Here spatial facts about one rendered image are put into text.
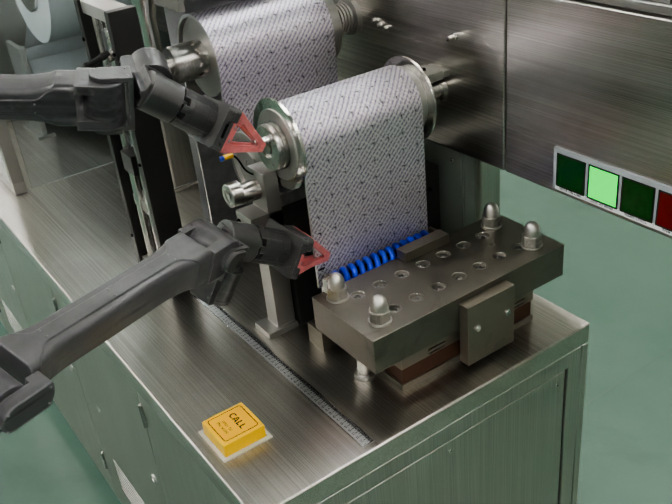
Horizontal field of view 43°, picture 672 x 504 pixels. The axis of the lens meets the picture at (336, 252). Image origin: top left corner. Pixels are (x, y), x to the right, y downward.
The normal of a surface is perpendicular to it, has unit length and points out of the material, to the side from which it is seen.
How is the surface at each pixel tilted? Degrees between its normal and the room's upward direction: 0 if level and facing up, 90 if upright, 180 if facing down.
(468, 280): 0
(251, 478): 0
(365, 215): 90
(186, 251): 21
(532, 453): 90
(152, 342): 0
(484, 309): 90
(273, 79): 92
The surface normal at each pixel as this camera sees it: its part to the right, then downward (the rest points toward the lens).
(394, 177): 0.58, 0.36
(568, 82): -0.81, 0.36
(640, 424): -0.09, -0.86
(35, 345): 0.26, -0.77
